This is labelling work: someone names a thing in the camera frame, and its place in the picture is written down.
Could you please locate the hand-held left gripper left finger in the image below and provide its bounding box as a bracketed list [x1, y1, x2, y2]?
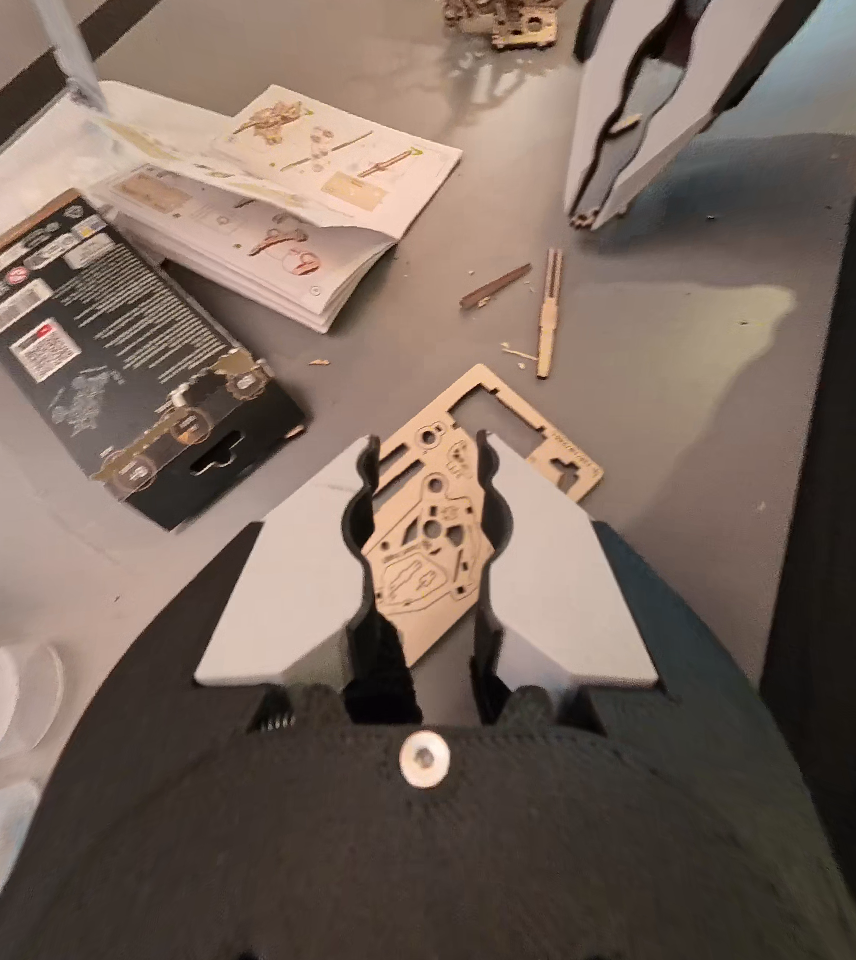
[194, 435, 382, 696]

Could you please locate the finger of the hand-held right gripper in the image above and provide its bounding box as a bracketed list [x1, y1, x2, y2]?
[593, 0, 824, 231]
[563, 0, 674, 228]

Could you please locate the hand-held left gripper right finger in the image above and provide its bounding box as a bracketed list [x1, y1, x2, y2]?
[474, 429, 663, 708]

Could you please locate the laser-cut wooden part sheet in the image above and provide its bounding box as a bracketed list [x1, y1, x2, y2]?
[362, 364, 606, 669]

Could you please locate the partly built wooden model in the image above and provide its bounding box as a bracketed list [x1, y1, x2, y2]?
[443, 0, 560, 51]

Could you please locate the black model kit package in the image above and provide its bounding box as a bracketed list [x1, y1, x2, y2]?
[0, 188, 310, 533]

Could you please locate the dark brown wood sliver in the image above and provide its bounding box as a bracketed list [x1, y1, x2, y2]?
[459, 263, 533, 311]

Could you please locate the long pale wooden stick part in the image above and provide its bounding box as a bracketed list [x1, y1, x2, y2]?
[536, 248, 566, 379]

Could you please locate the clear round plastic lid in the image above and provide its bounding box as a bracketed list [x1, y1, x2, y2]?
[0, 642, 67, 769]

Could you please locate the white instruction booklet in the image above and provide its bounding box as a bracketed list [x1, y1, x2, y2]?
[89, 84, 465, 334]

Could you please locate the clear plastic bar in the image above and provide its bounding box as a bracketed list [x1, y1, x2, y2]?
[29, 0, 104, 108]

